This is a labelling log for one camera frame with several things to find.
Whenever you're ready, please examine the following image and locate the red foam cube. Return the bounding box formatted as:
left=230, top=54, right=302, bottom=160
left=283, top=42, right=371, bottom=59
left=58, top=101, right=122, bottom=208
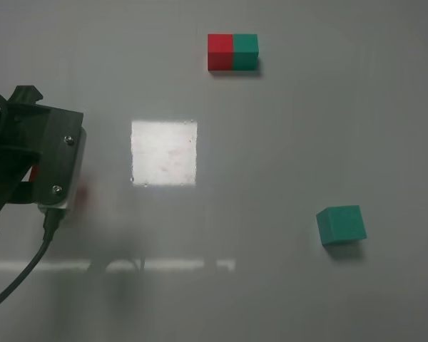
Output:
left=29, top=165, right=38, bottom=182

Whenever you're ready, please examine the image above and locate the green foam cube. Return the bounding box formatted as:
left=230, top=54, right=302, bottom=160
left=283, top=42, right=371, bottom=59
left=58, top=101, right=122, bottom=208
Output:
left=316, top=205, right=367, bottom=246

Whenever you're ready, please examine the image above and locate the green template cube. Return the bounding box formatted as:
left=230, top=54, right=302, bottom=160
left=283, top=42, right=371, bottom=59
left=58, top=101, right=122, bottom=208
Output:
left=233, top=33, right=259, bottom=71

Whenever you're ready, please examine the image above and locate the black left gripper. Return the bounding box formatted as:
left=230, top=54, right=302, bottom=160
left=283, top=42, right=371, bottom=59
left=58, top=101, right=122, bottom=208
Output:
left=0, top=85, right=49, bottom=212

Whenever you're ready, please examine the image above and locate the black left camera cable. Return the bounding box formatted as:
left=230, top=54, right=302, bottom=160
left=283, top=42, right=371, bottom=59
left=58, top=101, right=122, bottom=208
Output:
left=0, top=208, right=63, bottom=316

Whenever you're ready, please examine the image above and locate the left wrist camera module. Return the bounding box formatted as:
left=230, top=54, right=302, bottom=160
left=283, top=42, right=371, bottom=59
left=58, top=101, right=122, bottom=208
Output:
left=33, top=108, right=86, bottom=212

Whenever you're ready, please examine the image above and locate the red template cube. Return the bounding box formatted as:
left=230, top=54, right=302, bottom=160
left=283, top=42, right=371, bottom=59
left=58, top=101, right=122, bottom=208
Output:
left=207, top=33, right=233, bottom=71

